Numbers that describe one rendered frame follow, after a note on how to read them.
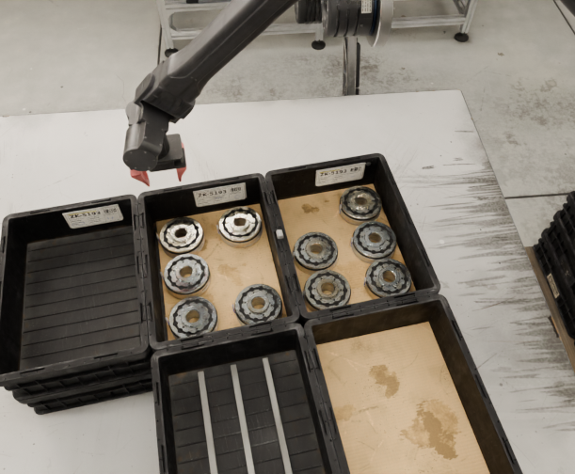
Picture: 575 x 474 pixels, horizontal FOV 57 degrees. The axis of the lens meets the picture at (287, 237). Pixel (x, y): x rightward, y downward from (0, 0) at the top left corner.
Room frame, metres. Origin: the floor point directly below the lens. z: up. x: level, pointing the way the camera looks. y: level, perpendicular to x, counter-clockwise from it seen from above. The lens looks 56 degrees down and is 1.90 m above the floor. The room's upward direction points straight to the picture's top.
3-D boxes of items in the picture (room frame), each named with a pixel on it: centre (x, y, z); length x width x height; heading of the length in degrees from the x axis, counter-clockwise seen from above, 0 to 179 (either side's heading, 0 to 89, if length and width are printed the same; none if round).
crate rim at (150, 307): (0.62, 0.16, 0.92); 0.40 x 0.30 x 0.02; 12
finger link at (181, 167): (0.71, 0.23, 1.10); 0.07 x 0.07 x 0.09; 11
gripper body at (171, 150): (0.70, 0.25, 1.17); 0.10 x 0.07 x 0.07; 101
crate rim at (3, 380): (0.55, 0.45, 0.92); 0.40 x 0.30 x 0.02; 12
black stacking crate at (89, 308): (0.55, 0.45, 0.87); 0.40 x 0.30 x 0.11; 12
